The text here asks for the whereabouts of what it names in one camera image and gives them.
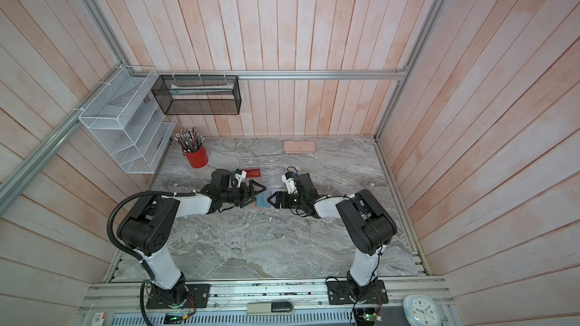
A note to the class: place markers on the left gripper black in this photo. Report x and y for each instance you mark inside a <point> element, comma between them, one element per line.
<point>251,186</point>

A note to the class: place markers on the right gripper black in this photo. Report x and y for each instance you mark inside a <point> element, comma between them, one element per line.
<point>280,195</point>

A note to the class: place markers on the teal credit card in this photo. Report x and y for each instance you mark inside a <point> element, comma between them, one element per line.
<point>262,201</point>

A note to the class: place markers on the red credit card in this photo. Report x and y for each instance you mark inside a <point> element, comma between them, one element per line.
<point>253,172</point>

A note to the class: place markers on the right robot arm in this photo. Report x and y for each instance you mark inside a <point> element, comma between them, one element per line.
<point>369,226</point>

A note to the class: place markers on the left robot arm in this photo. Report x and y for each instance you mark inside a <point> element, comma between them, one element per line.
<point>140,226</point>

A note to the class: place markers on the clear acrylic organizer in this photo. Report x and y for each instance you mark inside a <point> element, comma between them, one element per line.
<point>271,168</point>

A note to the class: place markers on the red pen cup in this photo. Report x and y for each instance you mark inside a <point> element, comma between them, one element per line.
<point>198,159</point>

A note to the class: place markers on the grey black handheld device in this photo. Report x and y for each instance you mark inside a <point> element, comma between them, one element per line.
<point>270,308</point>

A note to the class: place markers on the white analog clock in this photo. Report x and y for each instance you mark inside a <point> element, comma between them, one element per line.
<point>421,310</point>

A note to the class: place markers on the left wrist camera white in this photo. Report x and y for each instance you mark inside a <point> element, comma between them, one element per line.
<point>237,178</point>

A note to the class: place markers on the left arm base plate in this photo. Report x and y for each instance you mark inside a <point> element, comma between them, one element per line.
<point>179,297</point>

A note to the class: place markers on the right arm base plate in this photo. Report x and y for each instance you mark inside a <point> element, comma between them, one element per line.
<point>348,292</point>

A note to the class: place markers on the black mesh wall basket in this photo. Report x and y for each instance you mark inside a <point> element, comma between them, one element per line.
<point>199,95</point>

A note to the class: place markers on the white wire mesh shelf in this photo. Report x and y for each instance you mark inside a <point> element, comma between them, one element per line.
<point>127,121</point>

